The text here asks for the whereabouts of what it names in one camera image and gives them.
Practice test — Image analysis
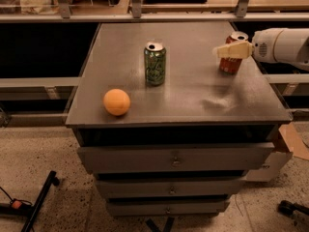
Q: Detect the black caster right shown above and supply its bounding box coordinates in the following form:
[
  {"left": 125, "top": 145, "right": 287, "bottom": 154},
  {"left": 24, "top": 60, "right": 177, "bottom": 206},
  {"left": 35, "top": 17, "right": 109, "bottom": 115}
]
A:
[{"left": 277, "top": 200, "right": 309, "bottom": 218}]

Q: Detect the orange ball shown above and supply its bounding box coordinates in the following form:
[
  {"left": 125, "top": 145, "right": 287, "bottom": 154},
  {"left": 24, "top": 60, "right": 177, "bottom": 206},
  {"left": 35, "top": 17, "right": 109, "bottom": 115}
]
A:
[{"left": 103, "top": 89, "right": 130, "bottom": 116}]

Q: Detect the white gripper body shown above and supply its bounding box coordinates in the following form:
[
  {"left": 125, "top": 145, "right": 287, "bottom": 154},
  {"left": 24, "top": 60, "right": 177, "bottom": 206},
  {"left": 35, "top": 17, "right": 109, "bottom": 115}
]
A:
[{"left": 252, "top": 28, "right": 284, "bottom": 63}]

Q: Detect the middle grey drawer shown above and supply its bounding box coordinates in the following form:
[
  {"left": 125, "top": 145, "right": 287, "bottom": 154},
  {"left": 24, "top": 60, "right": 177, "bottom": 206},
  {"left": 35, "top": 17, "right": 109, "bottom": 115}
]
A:
[{"left": 96, "top": 178, "right": 244, "bottom": 199}]

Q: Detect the red coke can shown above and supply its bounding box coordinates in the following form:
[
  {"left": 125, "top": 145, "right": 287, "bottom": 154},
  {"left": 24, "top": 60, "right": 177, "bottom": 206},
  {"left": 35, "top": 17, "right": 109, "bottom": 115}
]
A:
[{"left": 218, "top": 31, "right": 250, "bottom": 75}]

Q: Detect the top grey drawer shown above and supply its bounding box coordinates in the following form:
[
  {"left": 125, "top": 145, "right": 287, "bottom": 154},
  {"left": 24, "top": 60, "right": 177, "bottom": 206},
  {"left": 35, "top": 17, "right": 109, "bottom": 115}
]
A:
[{"left": 77, "top": 142, "right": 274, "bottom": 174}]

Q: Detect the bottom grey drawer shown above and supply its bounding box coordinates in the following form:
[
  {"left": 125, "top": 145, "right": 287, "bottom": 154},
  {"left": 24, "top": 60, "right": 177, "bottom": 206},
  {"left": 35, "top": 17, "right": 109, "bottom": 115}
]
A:
[{"left": 106, "top": 199, "right": 230, "bottom": 217}]

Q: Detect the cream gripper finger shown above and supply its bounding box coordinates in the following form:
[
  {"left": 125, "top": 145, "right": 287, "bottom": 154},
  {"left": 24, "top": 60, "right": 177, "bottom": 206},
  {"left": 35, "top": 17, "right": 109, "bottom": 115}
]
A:
[{"left": 212, "top": 41, "right": 254, "bottom": 59}]

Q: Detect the grey drawer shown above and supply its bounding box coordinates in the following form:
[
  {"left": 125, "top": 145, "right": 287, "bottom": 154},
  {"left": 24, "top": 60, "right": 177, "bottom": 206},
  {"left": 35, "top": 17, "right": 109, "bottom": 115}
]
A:
[
  {"left": 106, "top": 199, "right": 230, "bottom": 217},
  {"left": 96, "top": 178, "right": 244, "bottom": 199},
  {"left": 77, "top": 142, "right": 274, "bottom": 174}
]

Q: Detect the metal shelf rail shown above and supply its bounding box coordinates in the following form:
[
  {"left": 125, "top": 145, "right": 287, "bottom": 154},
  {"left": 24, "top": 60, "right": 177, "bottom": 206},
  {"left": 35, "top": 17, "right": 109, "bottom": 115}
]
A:
[{"left": 0, "top": 13, "right": 309, "bottom": 23}]

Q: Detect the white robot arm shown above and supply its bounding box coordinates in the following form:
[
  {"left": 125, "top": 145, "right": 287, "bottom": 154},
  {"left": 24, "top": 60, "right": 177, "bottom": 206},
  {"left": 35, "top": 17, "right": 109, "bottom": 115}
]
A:
[{"left": 212, "top": 28, "right": 309, "bottom": 71}]

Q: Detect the black stand leg left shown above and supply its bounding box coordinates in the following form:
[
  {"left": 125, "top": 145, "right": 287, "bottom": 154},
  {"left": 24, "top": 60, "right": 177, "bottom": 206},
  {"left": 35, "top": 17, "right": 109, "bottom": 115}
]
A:
[{"left": 0, "top": 171, "right": 60, "bottom": 232}]

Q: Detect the brown cardboard piece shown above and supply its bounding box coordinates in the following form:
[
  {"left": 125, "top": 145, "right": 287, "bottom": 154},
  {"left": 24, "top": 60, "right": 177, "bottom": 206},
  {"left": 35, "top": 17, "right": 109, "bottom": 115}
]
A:
[{"left": 279, "top": 123, "right": 309, "bottom": 160}]

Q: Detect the green soda can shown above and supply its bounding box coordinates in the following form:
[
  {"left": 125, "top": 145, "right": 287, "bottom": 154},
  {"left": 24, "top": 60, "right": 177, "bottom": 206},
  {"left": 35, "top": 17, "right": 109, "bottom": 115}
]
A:
[{"left": 144, "top": 42, "right": 166, "bottom": 86}]

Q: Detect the white box beside cabinet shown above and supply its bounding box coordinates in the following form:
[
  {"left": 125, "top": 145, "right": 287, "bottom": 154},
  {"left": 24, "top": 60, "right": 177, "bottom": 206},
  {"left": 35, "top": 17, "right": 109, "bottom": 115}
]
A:
[{"left": 246, "top": 152, "right": 293, "bottom": 182}]

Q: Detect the grey drawer cabinet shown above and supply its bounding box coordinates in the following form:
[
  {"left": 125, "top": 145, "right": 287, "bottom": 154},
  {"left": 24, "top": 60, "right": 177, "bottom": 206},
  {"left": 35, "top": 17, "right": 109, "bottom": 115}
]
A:
[{"left": 67, "top": 22, "right": 290, "bottom": 204}]

